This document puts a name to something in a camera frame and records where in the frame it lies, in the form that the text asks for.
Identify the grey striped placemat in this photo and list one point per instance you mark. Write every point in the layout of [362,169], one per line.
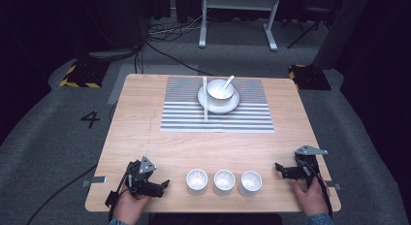
[181,116]

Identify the person's right hand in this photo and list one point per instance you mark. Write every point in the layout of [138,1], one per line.
[310,197]

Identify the person's dark clothing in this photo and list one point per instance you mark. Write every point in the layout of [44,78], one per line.
[214,219]

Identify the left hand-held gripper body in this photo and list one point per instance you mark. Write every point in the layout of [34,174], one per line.
[142,176]

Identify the white bowl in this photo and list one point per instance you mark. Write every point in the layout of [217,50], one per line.
[217,93]

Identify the white cup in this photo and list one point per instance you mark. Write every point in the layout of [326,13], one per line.
[196,181]
[250,183]
[224,181]

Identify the white desk frame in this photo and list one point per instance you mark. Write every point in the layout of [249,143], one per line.
[238,2]

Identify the black tripod stand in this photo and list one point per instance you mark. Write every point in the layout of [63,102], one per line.
[307,26]

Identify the grey pillar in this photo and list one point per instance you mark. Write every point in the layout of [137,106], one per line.
[339,31]

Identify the yellow black striped base plate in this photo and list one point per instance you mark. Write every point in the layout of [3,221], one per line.
[308,77]
[84,74]

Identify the white chopstick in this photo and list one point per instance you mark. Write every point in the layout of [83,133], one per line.
[206,102]
[204,99]

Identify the white plate with dark rim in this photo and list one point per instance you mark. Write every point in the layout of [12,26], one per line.
[226,106]

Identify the person's left hand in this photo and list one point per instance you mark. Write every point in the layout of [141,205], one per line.
[128,207]

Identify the white spoon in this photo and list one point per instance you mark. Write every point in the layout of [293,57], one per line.
[227,83]

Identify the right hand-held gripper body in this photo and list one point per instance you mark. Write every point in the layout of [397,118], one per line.
[306,162]

